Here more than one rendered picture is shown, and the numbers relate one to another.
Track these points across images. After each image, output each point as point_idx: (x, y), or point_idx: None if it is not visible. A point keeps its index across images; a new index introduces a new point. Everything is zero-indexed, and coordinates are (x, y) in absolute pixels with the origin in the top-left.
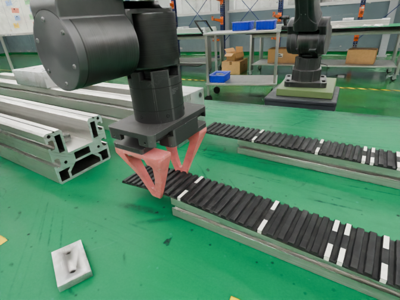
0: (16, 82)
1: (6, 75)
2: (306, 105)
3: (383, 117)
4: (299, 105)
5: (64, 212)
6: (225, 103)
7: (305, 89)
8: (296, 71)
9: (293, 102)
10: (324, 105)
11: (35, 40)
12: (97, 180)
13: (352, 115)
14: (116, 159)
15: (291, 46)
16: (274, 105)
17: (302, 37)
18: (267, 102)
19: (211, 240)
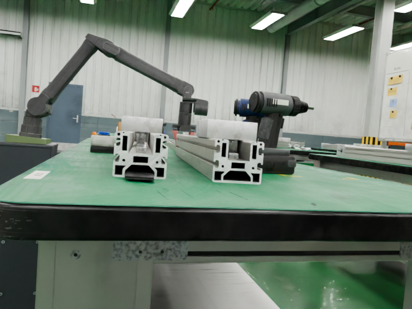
0: (157, 133)
1: (130, 134)
2: (55, 147)
3: (81, 143)
4: (54, 148)
5: None
6: (76, 148)
7: (46, 138)
8: (39, 127)
9: (54, 146)
10: (57, 145)
11: (208, 107)
12: None
13: (81, 144)
14: (174, 154)
15: (46, 110)
16: (52, 150)
17: (48, 105)
18: (51, 148)
19: None
